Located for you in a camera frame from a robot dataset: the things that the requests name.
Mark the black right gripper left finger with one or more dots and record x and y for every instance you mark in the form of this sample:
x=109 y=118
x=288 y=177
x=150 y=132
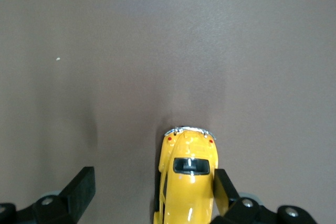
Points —
x=71 y=200

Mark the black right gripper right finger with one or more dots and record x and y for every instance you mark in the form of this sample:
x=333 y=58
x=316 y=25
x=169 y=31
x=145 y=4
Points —
x=236 y=213

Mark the yellow beetle toy car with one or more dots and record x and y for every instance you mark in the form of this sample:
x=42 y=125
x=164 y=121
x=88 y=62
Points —
x=189 y=190

